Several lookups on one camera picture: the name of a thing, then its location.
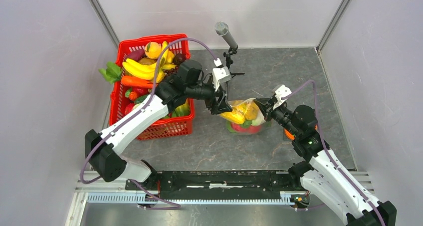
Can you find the red plastic basket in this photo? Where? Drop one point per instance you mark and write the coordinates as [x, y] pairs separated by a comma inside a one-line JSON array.
[[163, 128]]

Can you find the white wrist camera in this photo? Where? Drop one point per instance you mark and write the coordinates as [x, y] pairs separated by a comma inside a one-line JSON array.
[[281, 92], [220, 74]]

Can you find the dark purple plum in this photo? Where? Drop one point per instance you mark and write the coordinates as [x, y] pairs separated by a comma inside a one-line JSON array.
[[179, 59]]

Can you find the yellow banana bunch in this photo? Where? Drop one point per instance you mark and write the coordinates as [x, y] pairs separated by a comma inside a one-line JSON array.
[[249, 109], [146, 68]]

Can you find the yellow squash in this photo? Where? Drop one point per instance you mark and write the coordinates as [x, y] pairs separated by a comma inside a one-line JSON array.
[[234, 116]]

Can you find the purple sweet potato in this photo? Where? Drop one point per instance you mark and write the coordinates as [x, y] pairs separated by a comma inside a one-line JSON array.
[[136, 55]]

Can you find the orange tape roll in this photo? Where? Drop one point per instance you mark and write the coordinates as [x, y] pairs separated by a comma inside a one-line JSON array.
[[289, 135]]

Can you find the silver microphone on stand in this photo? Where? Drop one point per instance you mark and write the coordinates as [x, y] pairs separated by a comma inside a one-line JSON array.
[[222, 30]]

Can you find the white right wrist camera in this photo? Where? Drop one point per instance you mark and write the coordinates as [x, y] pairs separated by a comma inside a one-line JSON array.
[[281, 92]]

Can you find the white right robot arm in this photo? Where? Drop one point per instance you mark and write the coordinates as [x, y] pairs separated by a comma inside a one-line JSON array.
[[321, 172]]

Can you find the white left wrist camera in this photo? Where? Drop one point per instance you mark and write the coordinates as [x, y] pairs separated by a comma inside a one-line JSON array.
[[220, 74]]

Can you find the green lettuce leaf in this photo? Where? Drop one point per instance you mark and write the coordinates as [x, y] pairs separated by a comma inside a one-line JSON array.
[[112, 73]]

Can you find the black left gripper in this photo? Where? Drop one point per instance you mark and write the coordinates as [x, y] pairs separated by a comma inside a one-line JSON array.
[[219, 107]]

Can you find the orange toy carrot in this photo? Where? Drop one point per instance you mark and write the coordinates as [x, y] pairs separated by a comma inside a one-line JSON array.
[[132, 81]]

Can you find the red toy apple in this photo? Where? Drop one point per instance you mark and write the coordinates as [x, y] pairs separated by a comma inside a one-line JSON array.
[[235, 128]]

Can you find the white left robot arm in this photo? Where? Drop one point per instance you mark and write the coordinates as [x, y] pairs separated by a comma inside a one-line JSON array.
[[103, 149]]

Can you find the clear dotted zip bag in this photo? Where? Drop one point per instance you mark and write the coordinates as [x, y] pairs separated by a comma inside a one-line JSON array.
[[258, 121]]

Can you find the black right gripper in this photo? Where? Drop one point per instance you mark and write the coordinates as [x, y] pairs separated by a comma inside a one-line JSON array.
[[264, 105]]

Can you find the yellow peach with leaf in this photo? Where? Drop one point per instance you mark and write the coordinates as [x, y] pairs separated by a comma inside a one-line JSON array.
[[152, 50]]

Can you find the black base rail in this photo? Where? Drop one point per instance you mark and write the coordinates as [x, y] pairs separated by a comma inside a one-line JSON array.
[[221, 185]]

